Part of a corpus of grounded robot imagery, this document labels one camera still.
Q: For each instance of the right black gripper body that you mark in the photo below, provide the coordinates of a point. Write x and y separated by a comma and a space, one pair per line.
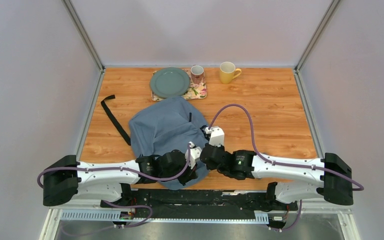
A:
224, 171

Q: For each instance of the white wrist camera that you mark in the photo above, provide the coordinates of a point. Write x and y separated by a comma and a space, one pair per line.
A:
193, 154
216, 136

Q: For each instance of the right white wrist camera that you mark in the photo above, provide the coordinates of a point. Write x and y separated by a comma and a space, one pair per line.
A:
216, 136

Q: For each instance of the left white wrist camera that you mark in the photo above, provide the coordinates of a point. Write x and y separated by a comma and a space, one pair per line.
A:
193, 154

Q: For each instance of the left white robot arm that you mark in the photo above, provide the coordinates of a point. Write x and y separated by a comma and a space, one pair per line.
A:
69, 180

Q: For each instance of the green ceramic plate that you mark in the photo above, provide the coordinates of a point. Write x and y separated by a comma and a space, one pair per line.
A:
169, 82

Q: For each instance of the pink patterned mug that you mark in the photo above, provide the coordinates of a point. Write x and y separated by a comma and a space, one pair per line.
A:
197, 74

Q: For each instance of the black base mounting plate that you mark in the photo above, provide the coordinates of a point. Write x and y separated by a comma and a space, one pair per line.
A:
199, 204

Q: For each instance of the yellow ceramic mug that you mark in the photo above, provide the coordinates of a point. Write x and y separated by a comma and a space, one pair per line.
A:
228, 71

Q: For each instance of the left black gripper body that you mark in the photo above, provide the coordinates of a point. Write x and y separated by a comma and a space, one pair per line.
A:
166, 174

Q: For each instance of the blue-grey fabric backpack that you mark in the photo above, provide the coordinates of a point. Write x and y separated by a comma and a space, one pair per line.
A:
163, 127

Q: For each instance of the aluminium front frame rail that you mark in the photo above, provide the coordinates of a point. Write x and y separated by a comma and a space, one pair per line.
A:
314, 220

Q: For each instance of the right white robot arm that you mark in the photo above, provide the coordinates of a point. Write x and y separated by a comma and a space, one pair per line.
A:
328, 177

